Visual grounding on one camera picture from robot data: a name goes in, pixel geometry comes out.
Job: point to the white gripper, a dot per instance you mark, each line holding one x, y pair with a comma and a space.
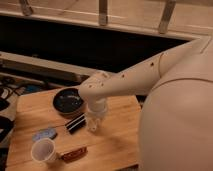
97, 109

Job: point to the small clear plastic bottle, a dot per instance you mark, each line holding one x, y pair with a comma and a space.
92, 123

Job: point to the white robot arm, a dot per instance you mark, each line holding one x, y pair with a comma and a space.
176, 124

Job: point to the black striped box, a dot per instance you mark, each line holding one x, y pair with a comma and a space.
75, 124

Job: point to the black bowl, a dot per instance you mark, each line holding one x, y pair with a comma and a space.
67, 101

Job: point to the brown snack bar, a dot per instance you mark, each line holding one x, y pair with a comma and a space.
74, 154

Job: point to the wooden table board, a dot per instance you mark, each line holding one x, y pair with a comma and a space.
114, 146

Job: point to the metal railing frame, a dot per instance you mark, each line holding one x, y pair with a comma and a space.
149, 16

